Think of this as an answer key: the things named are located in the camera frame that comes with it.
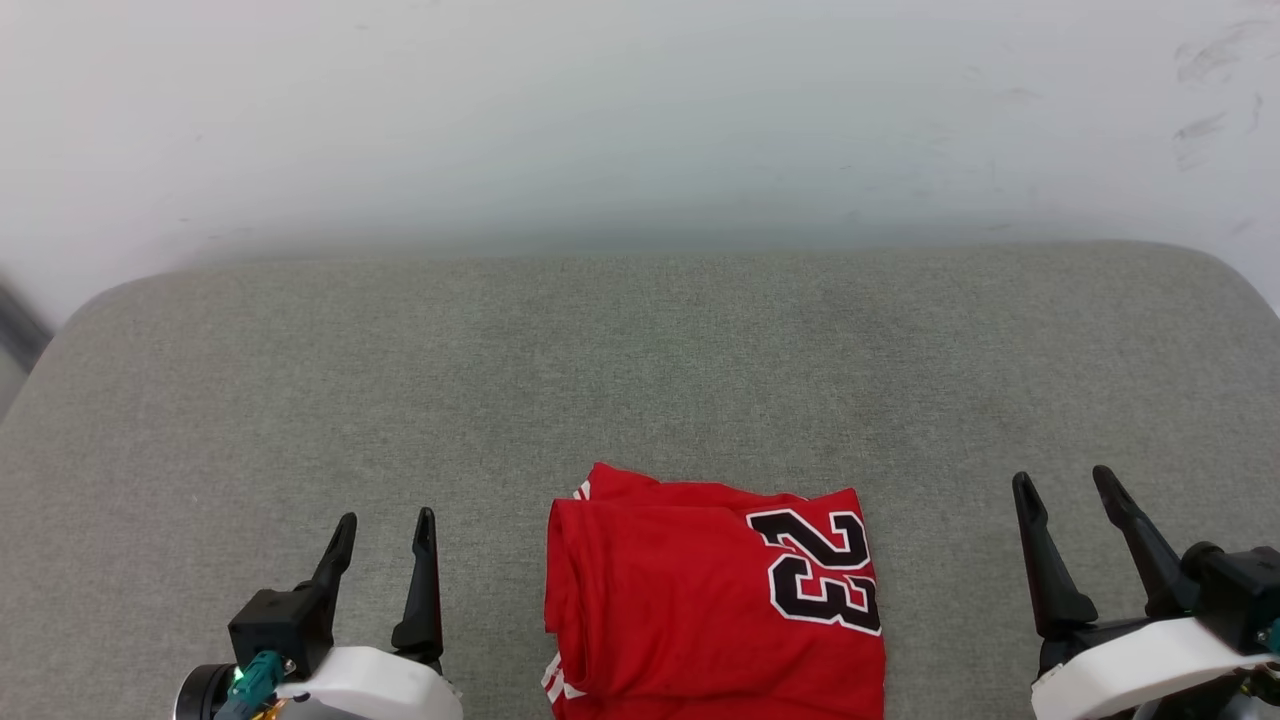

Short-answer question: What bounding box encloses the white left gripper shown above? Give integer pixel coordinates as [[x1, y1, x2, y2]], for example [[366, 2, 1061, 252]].
[[275, 507, 465, 720]]

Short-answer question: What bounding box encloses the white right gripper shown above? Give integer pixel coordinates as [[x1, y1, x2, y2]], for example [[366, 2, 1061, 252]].
[[1011, 465, 1267, 720]]

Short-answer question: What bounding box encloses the red white basketball jersey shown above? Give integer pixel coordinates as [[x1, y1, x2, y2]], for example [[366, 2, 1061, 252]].
[[541, 461, 888, 720]]

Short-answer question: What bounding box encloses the grey fabric sofa cushion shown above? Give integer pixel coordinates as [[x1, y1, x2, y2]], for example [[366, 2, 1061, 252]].
[[0, 240, 1280, 720]]

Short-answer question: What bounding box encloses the teal left cable connector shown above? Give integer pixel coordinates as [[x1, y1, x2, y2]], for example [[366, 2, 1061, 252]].
[[213, 650, 288, 720]]

